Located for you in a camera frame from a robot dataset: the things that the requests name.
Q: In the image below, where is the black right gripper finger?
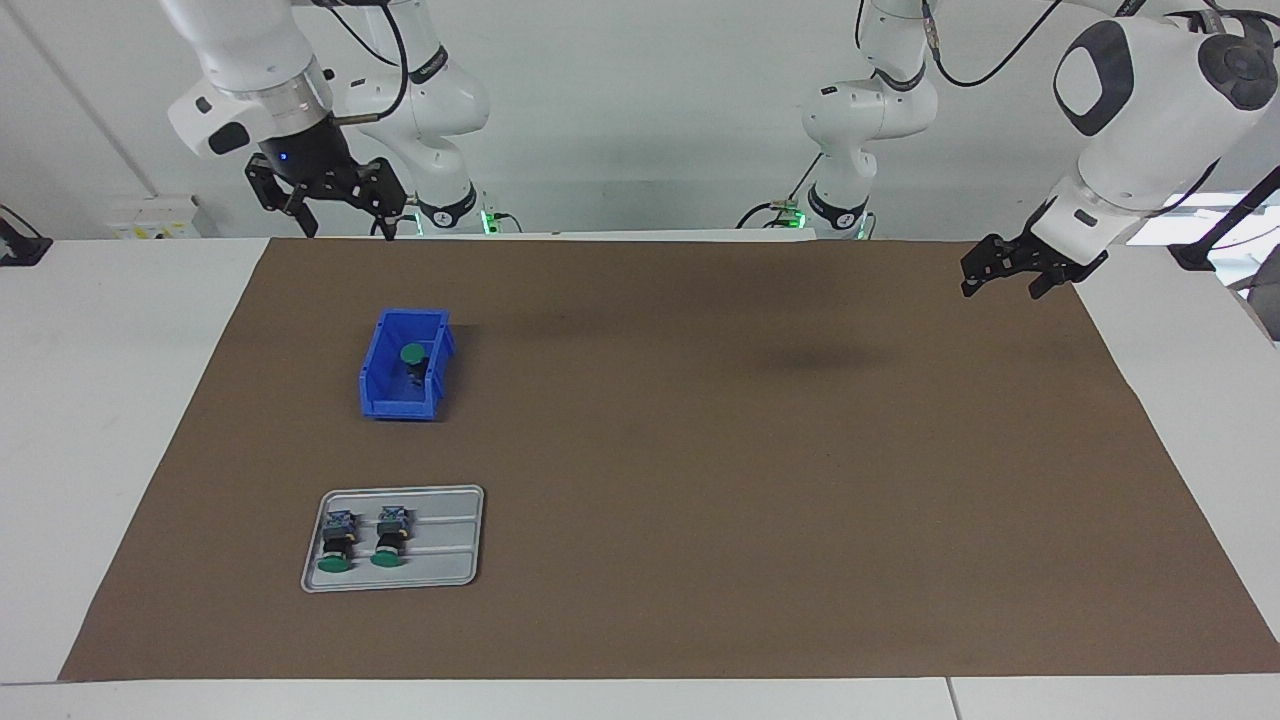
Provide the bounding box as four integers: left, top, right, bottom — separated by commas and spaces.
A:
246, 168, 321, 240
345, 157, 409, 243

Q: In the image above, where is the white power strip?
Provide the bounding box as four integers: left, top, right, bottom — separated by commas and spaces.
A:
108, 195, 219, 241

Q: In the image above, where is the blue plastic storage bin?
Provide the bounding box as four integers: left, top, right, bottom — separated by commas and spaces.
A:
358, 307, 458, 422

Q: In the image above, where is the grey chair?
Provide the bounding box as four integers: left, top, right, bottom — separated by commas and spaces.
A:
1235, 270, 1280, 343

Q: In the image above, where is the black table clamp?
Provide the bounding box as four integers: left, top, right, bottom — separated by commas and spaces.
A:
0, 205, 53, 268

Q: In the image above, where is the brown paper table mat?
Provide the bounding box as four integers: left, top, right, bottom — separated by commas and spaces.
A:
58, 237, 1280, 683

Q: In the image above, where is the silver metal tray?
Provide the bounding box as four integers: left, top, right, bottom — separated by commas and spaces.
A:
300, 485, 487, 594

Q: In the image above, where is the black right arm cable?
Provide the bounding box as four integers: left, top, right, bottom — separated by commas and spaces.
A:
330, 0, 411, 127

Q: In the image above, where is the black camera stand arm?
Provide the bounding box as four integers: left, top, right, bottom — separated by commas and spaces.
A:
1168, 165, 1280, 273

